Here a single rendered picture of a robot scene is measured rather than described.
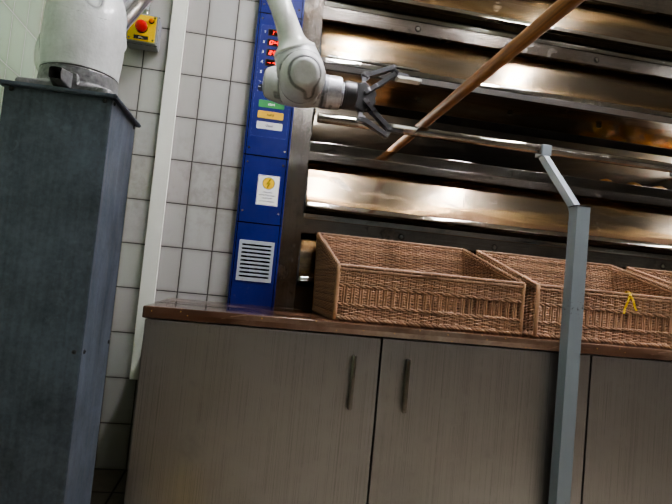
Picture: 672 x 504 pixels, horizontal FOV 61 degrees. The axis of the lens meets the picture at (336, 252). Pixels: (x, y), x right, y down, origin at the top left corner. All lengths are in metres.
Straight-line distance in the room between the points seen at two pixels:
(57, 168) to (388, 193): 1.23
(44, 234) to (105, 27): 0.44
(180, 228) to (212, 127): 0.37
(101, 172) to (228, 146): 0.92
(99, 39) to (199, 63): 0.87
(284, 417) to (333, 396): 0.13
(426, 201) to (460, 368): 0.76
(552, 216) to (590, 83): 0.56
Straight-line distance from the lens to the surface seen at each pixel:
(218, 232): 2.01
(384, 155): 2.11
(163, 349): 1.48
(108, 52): 1.32
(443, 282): 1.61
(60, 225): 1.21
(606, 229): 2.44
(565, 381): 1.66
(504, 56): 1.30
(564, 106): 2.26
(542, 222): 2.30
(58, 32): 1.32
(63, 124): 1.24
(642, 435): 1.89
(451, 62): 2.30
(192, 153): 2.05
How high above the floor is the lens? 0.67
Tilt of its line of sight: 3 degrees up
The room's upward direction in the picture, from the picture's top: 5 degrees clockwise
